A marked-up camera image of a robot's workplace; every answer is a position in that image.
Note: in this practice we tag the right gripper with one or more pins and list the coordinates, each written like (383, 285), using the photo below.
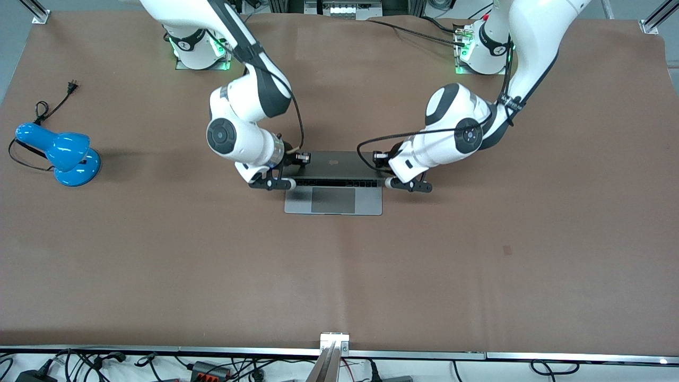
(288, 153)

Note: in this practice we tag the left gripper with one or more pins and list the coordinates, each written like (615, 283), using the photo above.
(391, 157)

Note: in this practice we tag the grey laptop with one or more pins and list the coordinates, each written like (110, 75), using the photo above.
(333, 201)

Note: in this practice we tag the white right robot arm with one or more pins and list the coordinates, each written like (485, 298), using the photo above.
(238, 101)

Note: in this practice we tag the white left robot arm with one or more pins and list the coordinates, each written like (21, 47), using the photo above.
(456, 111)

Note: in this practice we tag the white power strip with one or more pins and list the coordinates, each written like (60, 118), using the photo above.
(345, 10)

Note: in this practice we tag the brown table cover mat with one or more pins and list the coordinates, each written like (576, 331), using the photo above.
(159, 265)

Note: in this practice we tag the grey box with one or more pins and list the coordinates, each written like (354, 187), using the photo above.
(398, 379)

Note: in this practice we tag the black box with orange plugs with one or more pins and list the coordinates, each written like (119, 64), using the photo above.
(209, 370)

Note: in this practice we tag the aluminium corner profile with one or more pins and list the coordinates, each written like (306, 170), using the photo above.
(37, 11)
(658, 18)

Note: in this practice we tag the black power adapter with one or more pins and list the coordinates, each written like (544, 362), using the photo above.
(34, 376)

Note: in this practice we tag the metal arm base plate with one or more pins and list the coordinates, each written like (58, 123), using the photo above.
(456, 63)
(229, 53)

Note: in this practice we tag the silver metal bracket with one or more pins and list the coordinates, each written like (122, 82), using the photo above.
(342, 339)

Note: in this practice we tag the aluminium table edge rail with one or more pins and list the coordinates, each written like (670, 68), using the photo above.
(583, 358)
(249, 351)
(419, 354)
(90, 349)

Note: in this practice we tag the aluminium extrusion post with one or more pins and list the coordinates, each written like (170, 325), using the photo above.
(324, 369)

